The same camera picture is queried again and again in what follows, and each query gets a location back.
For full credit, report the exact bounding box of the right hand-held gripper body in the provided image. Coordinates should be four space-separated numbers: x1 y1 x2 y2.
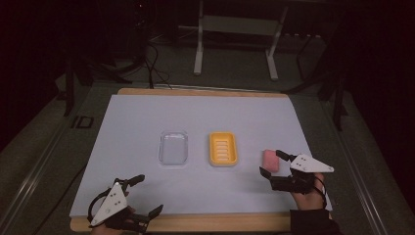
269 153 336 196

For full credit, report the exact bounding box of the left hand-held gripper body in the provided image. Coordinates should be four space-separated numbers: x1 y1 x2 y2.
87 181 152 234

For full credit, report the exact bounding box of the pink soap bar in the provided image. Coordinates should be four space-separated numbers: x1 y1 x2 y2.
262 149 281 173

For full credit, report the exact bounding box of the person's left hand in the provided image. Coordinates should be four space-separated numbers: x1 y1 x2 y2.
89 209 140 235

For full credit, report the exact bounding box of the person's right hand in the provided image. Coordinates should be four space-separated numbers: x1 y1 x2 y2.
291 172 327 212

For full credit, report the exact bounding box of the white table mat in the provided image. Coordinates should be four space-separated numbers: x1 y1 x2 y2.
69 94 334 217

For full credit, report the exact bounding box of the yellow soap dish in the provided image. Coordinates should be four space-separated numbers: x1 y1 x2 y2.
207 130 239 167

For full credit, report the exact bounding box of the clear plastic tray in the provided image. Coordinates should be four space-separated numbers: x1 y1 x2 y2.
158 130 190 166

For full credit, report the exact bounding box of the black tripod stand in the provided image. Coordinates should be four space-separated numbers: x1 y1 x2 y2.
55 53 133 118
283 32 349 132

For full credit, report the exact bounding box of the white metal stand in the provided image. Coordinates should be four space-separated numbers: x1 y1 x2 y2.
177 0 290 82

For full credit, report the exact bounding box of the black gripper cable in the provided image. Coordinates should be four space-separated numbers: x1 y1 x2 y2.
86 187 115 224
312 175 329 209

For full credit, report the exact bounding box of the black floor cable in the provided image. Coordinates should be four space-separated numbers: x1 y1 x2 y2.
142 41 173 90

